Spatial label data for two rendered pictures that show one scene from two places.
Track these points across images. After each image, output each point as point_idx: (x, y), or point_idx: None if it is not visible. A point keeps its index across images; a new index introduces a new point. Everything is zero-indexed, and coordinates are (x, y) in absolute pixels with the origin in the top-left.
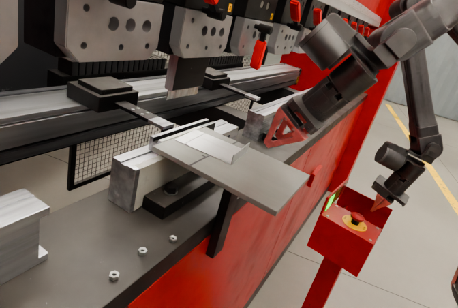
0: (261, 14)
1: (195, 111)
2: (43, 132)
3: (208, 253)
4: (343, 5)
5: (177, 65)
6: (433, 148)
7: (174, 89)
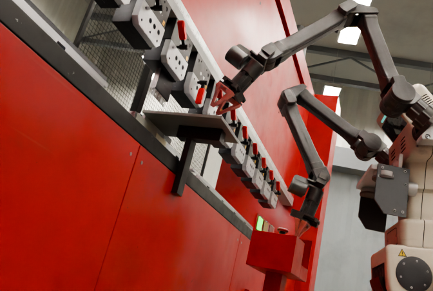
0: (200, 79)
1: None
2: None
3: (173, 190)
4: (252, 135)
5: (160, 74)
6: (323, 173)
7: (156, 87)
